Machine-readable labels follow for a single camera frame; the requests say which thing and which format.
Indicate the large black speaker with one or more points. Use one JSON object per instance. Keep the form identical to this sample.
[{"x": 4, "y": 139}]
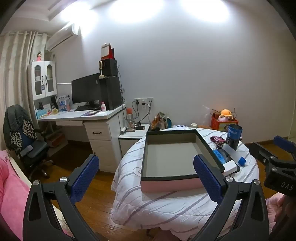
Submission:
[{"x": 110, "y": 92}]

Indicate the black remote control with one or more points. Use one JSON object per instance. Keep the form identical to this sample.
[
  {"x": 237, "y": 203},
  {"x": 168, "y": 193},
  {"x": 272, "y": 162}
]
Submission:
[{"x": 225, "y": 155}]

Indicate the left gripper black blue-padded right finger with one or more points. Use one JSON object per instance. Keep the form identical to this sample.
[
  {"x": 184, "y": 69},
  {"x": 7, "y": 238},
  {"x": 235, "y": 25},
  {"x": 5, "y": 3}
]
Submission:
[{"x": 251, "y": 220}]

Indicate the pink box with dark tray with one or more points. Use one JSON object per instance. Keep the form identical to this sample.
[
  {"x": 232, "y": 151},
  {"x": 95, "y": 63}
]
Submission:
[{"x": 167, "y": 163}]

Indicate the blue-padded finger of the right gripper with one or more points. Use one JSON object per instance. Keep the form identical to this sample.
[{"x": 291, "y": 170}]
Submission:
[{"x": 286, "y": 145}]

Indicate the beige curtain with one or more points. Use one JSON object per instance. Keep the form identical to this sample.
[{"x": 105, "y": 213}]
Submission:
[{"x": 18, "y": 50}]

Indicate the black computer monitor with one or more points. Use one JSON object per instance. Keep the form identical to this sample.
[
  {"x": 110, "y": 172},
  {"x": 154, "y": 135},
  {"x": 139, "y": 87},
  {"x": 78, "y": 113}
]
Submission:
[{"x": 86, "y": 89}]

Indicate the white desk with drawers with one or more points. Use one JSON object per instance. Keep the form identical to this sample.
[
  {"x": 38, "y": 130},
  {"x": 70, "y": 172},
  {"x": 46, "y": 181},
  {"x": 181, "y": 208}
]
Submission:
[{"x": 101, "y": 130}]

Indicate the orange plush toy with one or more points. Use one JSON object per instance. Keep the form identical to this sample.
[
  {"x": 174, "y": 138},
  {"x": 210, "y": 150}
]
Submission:
[{"x": 225, "y": 115}]

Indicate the snack bag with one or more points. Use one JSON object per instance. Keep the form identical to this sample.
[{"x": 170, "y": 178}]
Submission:
[{"x": 159, "y": 122}]

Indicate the white wall power strip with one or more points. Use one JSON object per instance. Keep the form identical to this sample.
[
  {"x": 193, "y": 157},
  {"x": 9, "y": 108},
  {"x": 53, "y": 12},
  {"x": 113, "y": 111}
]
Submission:
[{"x": 143, "y": 101}]

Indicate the blue black Cooltime cup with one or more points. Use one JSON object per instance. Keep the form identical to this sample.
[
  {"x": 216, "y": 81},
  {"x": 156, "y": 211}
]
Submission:
[{"x": 234, "y": 135}]

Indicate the clear tube with blue cap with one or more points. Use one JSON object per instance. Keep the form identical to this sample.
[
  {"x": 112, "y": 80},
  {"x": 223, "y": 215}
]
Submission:
[{"x": 233, "y": 153}]

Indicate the black office chair with clothes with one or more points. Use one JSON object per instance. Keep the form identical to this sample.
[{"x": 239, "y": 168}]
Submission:
[{"x": 28, "y": 143}]

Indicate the white small box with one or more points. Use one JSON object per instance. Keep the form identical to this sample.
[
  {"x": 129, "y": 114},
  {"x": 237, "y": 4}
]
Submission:
[{"x": 230, "y": 168}]

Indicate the white low side cabinet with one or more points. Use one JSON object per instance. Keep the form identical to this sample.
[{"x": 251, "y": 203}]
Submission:
[{"x": 128, "y": 138}]

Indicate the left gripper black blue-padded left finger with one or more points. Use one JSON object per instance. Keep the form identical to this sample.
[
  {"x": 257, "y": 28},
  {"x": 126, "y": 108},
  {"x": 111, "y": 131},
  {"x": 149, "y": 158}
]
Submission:
[{"x": 40, "y": 221}]

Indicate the bottle with red cap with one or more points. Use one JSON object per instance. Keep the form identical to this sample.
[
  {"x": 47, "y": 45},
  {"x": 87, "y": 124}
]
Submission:
[{"x": 130, "y": 118}]

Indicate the white air conditioner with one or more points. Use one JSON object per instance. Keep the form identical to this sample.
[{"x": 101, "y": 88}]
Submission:
[{"x": 68, "y": 31}]

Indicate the red printed storage box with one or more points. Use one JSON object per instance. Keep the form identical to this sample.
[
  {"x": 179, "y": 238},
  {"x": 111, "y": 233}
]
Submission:
[{"x": 221, "y": 126}]

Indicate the white striped table cloth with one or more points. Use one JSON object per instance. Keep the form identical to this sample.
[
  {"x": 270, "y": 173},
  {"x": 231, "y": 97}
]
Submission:
[{"x": 183, "y": 213}]

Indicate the white glass-door cabinet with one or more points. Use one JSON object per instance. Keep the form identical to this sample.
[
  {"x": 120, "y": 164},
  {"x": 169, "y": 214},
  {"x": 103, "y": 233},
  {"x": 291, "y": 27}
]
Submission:
[{"x": 42, "y": 76}]

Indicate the small black upper speaker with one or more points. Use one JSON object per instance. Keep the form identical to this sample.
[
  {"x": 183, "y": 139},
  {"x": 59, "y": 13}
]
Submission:
[{"x": 109, "y": 67}]

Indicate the small doll figurine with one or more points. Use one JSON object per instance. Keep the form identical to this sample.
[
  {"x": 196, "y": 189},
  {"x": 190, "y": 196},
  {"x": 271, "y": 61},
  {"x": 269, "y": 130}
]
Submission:
[{"x": 39, "y": 56}]

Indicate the red desk calendar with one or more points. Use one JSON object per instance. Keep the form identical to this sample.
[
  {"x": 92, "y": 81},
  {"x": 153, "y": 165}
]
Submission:
[{"x": 106, "y": 51}]

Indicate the pink white lotion bottle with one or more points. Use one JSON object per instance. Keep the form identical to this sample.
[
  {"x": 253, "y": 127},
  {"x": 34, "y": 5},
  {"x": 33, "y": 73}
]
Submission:
[{"x": 103, "y": 107}]

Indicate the blue stapler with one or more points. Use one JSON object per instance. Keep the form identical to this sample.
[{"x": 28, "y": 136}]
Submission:
[{"x": 219, "y": 156}]

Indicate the pink lanyard keychain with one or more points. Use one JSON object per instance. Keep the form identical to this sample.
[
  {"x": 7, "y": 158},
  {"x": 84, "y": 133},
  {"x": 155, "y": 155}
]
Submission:
[{"x": 218, "y": 141}]

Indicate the pink bedding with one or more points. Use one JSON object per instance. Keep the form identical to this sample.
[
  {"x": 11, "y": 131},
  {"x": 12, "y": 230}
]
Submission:
[{"x": 14, "y": 194}]

